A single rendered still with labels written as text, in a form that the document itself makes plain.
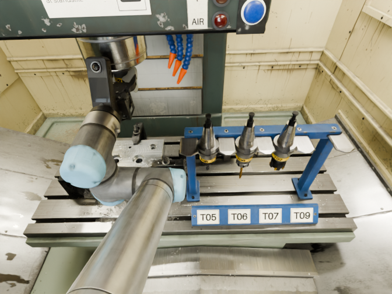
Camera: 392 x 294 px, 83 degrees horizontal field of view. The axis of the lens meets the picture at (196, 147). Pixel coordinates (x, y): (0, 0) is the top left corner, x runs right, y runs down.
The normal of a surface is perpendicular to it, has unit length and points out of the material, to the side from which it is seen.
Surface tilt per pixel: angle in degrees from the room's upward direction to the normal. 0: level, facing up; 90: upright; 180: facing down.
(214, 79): 90
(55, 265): 0
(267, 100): 90
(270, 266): 7
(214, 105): 90
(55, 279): 0
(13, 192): 24
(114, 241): 29
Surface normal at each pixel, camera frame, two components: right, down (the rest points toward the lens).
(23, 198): 0.37, -0.66
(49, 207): -0.03, -0.70
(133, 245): 0.47, -0.83
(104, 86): -0.06, 0.35
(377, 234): -0.43, -0.63
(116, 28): 0.00, 0.71
